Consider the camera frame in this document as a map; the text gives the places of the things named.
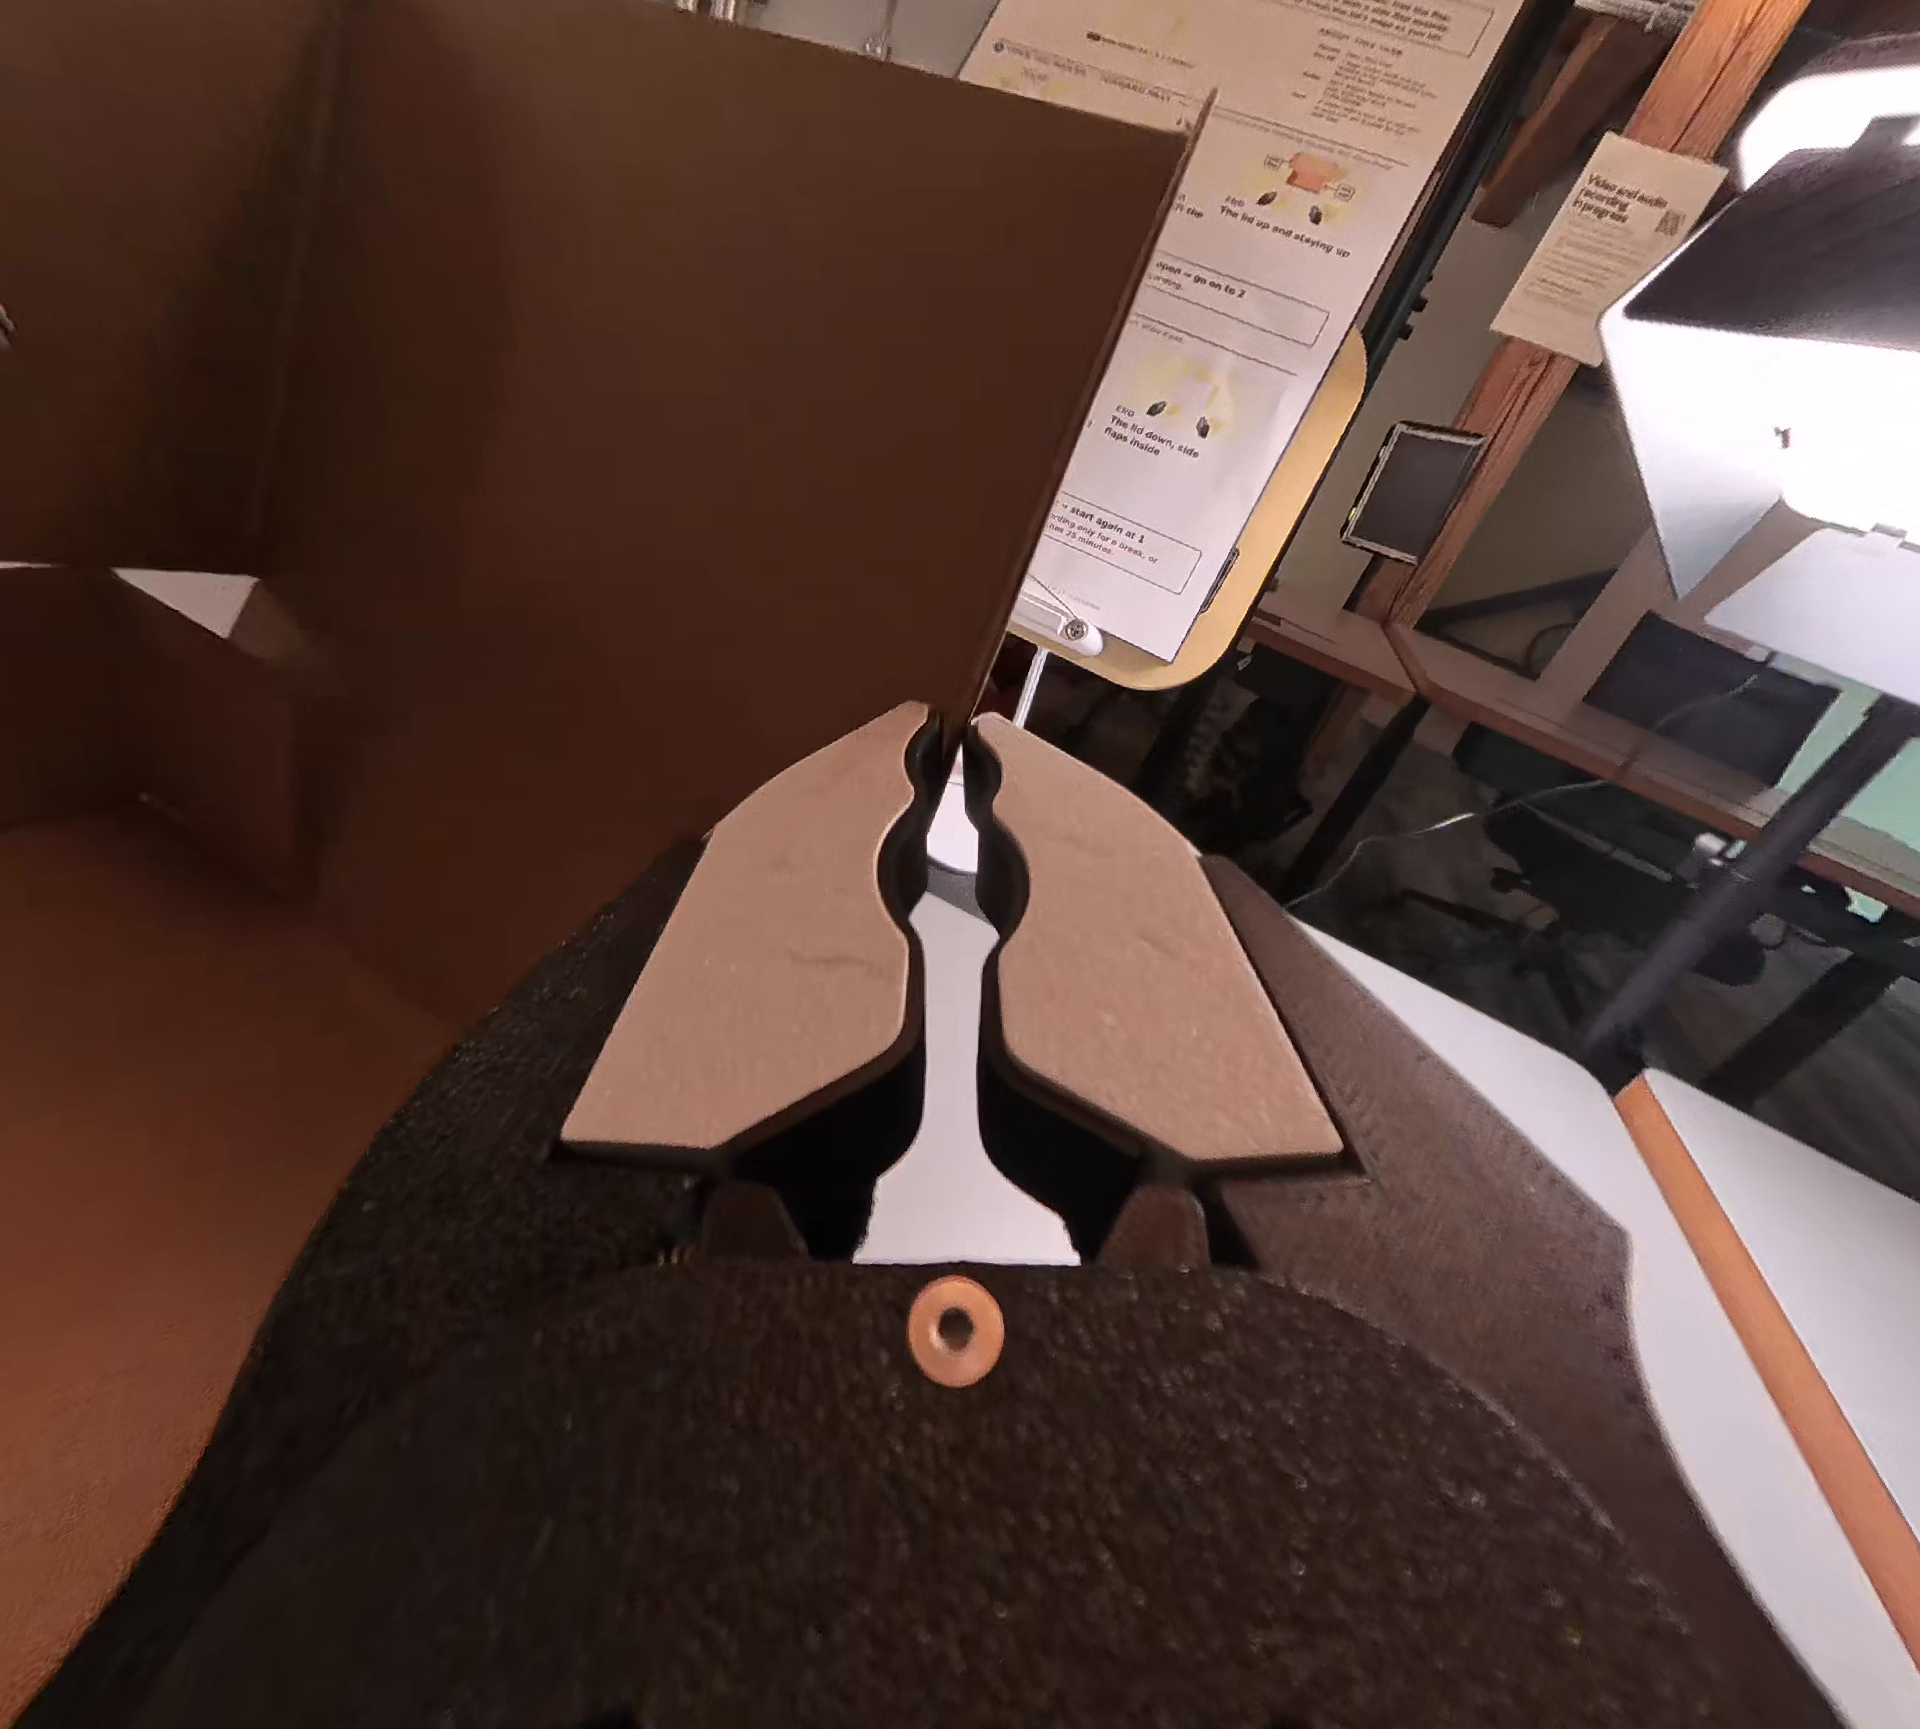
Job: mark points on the small framed screen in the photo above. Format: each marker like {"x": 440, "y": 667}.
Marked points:
{"x": 1410, "y": 493}

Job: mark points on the wooden background desk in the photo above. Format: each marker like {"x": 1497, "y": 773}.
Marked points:
{"x": 1500, "y": 695}

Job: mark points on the white cardboard box with lid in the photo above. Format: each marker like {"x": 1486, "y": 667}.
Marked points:
{"x": 600, "y": 408}

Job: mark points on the white paper notice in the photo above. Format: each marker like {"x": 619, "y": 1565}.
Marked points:
{"x": 1612, "y": 245}

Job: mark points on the pale wooden display board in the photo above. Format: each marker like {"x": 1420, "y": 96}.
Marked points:
{"x": 1291, "y": 529}

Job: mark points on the black equipment case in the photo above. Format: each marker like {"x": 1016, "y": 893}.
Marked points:
{"x": 1711, "y": 695}

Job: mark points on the black slanted pole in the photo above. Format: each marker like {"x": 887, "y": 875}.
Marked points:
{"x": 1515, "y": 65}

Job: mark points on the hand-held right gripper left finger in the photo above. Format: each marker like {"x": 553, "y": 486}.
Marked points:
{"x": 750, "y": 949}

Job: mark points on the printed instruction sheet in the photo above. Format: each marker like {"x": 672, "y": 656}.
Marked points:
{"x": 1321, "y": 34}

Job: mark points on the black light stand pole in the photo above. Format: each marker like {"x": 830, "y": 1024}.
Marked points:
{"x": 1755, "y": 859}

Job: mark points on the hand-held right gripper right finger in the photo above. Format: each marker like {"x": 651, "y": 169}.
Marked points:
{"x": 1140, "y": 994}

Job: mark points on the wooden post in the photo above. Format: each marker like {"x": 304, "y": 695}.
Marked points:
{"x": 1695, "y": 4}

